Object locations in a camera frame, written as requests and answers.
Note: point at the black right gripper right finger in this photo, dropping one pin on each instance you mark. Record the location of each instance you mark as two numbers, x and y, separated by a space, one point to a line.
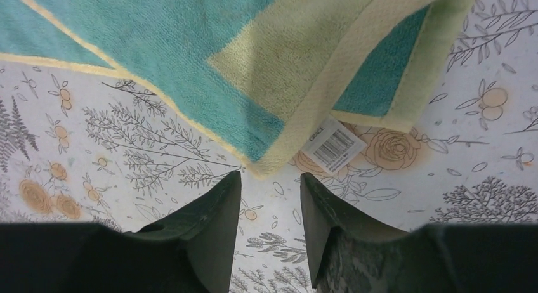
325 218

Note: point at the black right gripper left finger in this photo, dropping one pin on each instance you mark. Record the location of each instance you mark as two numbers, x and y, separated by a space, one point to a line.
197 242

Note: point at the yellow and teal towel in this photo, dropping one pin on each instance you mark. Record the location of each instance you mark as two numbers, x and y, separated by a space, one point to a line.
257 76

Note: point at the floral patterned table mat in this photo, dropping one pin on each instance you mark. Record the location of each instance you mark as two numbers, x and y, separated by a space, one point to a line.
84 147

